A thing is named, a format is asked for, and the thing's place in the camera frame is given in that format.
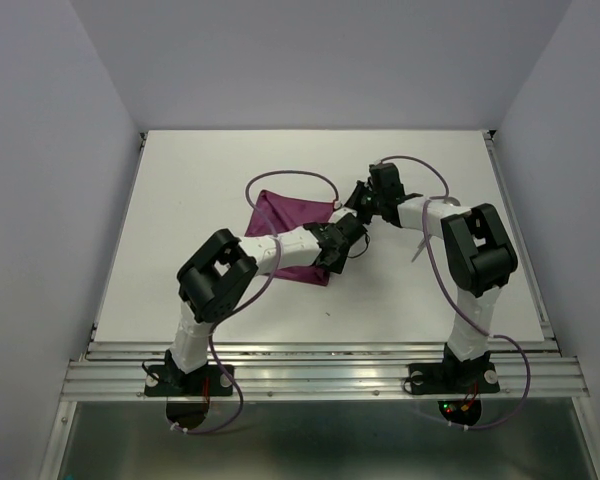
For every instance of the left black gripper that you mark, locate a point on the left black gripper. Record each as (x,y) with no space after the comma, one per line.
(338,265)

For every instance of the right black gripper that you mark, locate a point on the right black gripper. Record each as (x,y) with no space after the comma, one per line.
(351,203)

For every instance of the silver metal utensil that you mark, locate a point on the silver metal utensil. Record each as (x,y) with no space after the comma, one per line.
(414,258)

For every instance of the purple cloth napkin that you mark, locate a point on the purple cloth napkin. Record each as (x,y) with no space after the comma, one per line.
(288,213)

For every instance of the silver metal spoon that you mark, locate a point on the silver metal spoon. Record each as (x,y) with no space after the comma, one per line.
(422,244)

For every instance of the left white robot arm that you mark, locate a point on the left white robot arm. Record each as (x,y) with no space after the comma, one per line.
(213,281)

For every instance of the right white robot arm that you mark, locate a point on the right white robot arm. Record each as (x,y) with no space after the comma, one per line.
(469,250)

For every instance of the aluminium rail frame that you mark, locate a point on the aluminium rail frame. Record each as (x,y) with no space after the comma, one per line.
(329,411)

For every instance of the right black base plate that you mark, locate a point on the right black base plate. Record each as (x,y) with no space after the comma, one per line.
(436,379)

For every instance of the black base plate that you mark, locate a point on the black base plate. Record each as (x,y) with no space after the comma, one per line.
(166,381)
(436,379)

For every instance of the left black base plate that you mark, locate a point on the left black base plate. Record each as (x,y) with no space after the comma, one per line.
(166,381)

